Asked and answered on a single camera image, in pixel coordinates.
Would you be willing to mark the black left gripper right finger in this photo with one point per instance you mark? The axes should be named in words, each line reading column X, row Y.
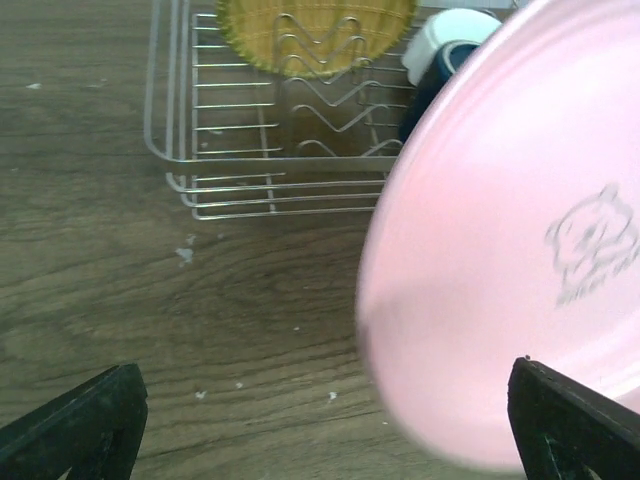
column 564, row 430

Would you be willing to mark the metal wire dish rack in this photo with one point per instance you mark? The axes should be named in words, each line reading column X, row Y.
column 239, row 142

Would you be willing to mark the dark blue mug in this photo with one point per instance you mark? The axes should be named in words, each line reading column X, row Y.
column 447, row 61

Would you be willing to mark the round woven bamboo tray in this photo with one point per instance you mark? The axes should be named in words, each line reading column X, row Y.
column 313, row 38

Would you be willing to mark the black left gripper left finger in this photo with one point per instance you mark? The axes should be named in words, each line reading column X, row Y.
column 92, row 431

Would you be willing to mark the pink plate with woven pattern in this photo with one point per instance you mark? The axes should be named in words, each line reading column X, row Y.
column 509, row 227

